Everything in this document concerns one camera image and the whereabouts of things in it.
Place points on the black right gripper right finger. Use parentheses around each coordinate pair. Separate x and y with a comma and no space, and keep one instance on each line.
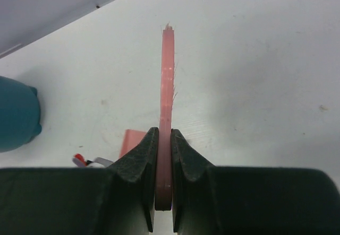
(209,199)

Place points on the teal plastic bucket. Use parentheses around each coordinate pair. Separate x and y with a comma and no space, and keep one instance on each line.
(20,114)

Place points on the pink hand brush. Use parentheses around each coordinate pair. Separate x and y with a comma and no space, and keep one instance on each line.
(163,191)

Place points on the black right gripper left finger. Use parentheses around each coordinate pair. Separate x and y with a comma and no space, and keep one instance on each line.
(118,199)

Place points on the pink plastic dustpan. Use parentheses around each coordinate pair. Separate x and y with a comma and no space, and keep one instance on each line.
(131,139)

